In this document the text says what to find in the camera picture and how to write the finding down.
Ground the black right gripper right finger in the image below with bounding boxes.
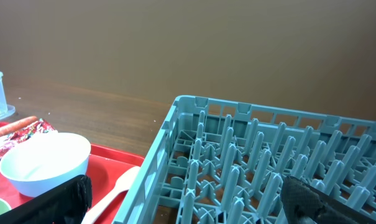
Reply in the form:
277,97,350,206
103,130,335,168
280,175,376,224

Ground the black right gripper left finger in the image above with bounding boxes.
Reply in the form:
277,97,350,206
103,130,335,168
0,175,93,224

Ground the light blue bowl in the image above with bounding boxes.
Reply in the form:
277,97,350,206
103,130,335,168
0,133,91,197

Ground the white plastic spoon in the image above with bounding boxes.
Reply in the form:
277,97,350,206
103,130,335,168
81,166,140,224

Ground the red foil wrapper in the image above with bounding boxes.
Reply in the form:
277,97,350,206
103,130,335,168
0,118,57,160

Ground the orange carrot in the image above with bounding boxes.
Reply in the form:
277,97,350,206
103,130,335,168
0,116,38,137

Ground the grey dishwasher rack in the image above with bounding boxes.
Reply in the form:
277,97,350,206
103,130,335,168
113,95,376,223

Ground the red plastic tray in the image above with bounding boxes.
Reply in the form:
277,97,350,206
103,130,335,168
0,144,144,212

